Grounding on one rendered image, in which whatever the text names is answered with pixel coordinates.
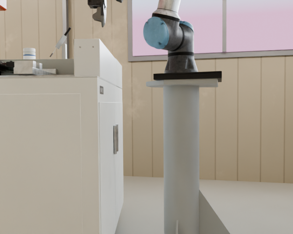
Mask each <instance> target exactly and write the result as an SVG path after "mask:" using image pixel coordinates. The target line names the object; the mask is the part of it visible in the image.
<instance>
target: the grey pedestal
mask: <svg viewBox="0 0 293 234"><path fill-rule="evenodd" d="M146 86H147V87H158V88H163V133H164V234H230V232H229V231H228V229H227V228H226V226H225V225H224V223H223V222H222V221H221V219H220V218H219V217H218V215H217V214H216V212H215V211H214V209H213V208H212V206H211V205H210V203H209V202H208V201H207V199H206V198H205V196H204V195H203V194H202V192H201V191H200V144H199V87H218V79H217V78H199V79H164V80H156V81H149V82H146Z"/></svg>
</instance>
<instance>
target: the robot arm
mask: <svg viewBox="0 0 293 234"><path fill-rule="evenodd" d="M87 4H88V5H89V7H90V9H97V11H96V13H94V14H93V15H92V18H93V19H94V20H95V21H99V22H101V25H102V27H104V25H105V23H106V7H107V0H87ZM179 6H180V0H159V2H158V7H157V10H155V11H154V12H153V13H152V17H151V18H149V19H148V20H147V21H146V22H145V24H144V28H143V36H144V39H145V41H146V43H147V44H148V45H150V46H151V47H154V48H156V49H162V50H167V51H168V60H167V64H166V67H165V71H164V73H179V72H198V69H197V66H196V63H195V60H194V31H193V25H192V24H191V23H189V22H187V21H181V20H180V17H179V16H178V10H179Z"/></svg>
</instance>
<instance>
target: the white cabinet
mask: <svg viewBox="0 0 293 234"><path fill-rule="evenodd" d="M123 199H124V188H123V106H122V89H121V88H119V87H116V86H114V85H112V84H110V83H108V82H106V81H104V80H102V79H100V78H98V77H94V78H0V234H115V230H116V227H117V224H118V220H119V216H120V212H121V209H122V205H123Z"/></svg>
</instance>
